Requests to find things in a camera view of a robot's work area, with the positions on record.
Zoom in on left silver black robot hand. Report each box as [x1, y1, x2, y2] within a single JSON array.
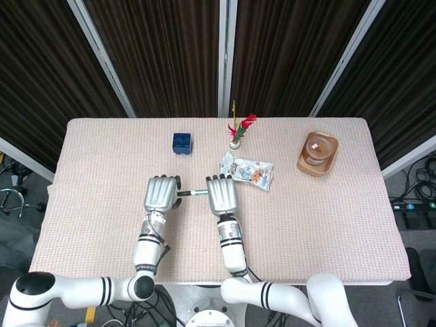
[[144, 174, 183, 214]]

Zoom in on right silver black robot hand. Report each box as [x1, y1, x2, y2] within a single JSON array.
[[204, 173, 238, 216]]

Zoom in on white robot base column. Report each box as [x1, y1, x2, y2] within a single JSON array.
[[159, 284, 246, 327]]

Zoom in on silver snack bag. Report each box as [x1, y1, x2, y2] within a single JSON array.
[[219, 151, 275, 192]]

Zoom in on blue plastic building block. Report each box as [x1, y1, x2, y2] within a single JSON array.
[[171, 132, 194, 157]]

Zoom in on small vase with red flowers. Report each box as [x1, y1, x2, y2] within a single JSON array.
[[227, 99, 258, 151]]

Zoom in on beige woven tablecloth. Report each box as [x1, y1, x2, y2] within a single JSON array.
[[28, 117, 411, 285]]

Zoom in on brown wooden tray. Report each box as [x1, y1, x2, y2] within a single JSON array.
[[296, 131, 340, 178]]

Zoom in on clear glass jar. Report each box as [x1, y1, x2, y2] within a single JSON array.
[[305, 135, 335, 165]]

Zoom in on dark ribbed partition panel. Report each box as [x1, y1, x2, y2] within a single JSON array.
[[83, 0, 221, 119], [231, 0, 371, 119], [0, 0, 129, 171], [318, 0, 436, 170]]

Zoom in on chrome stool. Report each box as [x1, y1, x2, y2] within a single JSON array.
[[0, 188, 47, 221]]

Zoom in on person in grey clothes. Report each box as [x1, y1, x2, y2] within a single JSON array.
[[0, 213, 42, 273]]

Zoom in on black power strip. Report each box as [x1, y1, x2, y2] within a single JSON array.
[[390, 200, 436, 213]]

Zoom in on black office chair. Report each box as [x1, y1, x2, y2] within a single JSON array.
[[396, 247, 436, 321]]

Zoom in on black cable bundle under table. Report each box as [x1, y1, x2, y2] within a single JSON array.
[[107, 289, 178, 327]]

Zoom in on silver aluminium partition post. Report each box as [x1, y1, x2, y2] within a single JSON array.
[[309, 0, 388, 119], [67, 0, 137, 119], [217, 0, 238, 119]]

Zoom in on silver aluminium partition rail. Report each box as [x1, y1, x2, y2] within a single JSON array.
[[381, 134, 436, 180], [0, 136, 55, 181]]

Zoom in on black cable bundle by wall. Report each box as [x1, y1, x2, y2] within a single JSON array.
[[400, 155, 436, 202]]

